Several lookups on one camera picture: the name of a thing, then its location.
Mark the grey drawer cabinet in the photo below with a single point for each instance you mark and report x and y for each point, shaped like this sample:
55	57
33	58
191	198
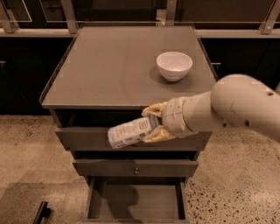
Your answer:
110	74

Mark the metal railing frame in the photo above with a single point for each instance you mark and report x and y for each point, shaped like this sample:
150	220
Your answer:
211	18

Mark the white ceramic bowl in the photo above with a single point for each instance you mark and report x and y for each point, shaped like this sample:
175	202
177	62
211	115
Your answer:
174	66

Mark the top grey drawer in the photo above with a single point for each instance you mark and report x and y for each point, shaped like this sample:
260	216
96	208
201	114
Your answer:
96	139

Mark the bottom open grey drawer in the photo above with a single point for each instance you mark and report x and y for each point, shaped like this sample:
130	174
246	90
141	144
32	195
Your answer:
136	201

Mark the black object on floor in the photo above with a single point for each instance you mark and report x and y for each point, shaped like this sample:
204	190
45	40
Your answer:
43	211

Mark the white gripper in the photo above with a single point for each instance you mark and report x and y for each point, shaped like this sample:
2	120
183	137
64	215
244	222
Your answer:
173	115

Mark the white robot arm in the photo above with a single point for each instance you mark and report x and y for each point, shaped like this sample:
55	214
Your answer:
236	100

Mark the middle grey drawer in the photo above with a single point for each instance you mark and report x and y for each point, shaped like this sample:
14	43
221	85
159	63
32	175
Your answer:
125	168

